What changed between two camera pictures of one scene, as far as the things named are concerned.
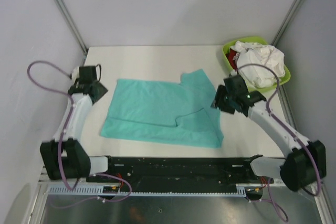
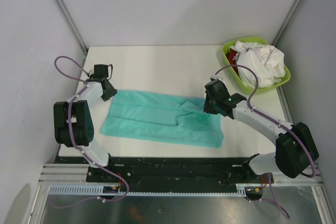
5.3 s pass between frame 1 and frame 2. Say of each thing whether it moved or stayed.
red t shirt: stayed
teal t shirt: moved
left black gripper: moved
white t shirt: stayed
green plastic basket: stayed
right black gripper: moved
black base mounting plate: stayed
